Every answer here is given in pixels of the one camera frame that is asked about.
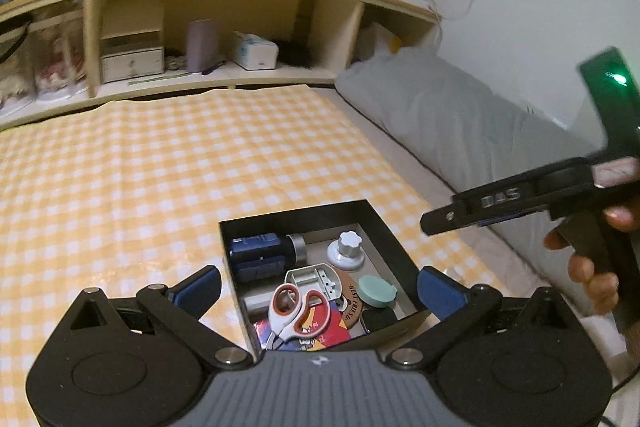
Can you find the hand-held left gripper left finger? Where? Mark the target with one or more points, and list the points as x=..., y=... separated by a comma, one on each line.
x=197, y=291

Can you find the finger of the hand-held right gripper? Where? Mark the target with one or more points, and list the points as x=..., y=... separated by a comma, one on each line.
x=480, y=207

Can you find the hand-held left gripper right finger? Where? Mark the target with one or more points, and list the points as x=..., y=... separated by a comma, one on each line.
x=440, y=293

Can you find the white rectangular block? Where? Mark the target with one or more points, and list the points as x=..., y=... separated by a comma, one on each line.
x=255, y=303

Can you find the black cardboard box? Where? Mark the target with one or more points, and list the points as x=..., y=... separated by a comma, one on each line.
x=395, y=252

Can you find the small black case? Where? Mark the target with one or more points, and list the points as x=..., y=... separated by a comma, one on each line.
x=380, y=319

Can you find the dark blue bottle silver cap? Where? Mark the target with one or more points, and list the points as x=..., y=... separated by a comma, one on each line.
x=255, y=252

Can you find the round cork panda coaster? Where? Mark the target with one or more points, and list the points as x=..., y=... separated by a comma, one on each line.
x=351, y=303

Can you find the small white bottle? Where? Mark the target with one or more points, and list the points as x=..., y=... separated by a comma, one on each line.
x=345, y=259

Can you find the grey plastic case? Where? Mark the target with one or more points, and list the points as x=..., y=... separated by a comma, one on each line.
x=305, y=278

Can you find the colourful card box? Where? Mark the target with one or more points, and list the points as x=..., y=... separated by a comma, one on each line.
x=327, y=338

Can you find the person's right hand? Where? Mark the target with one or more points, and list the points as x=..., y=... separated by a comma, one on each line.
x=595, y=282

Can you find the grey pillow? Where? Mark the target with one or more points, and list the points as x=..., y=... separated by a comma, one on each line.
x=450, y=107

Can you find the yellow checked mat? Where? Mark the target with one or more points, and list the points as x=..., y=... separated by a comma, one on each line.
x=125, y=157

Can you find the white plush toy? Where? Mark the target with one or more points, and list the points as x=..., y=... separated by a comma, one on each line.
x=380, y=38

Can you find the black pen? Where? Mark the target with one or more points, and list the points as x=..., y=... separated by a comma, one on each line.
x=212, y=68

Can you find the white drawer organizer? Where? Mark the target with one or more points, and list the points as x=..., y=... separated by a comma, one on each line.
x=132, y=64

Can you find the purple container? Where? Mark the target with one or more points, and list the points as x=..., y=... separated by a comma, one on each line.
x=202, y=47

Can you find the white tissue box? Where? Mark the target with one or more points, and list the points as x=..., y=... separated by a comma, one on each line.
x=255, y=52

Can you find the clear doll display case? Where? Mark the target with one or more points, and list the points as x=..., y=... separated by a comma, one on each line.
x=57, y=57

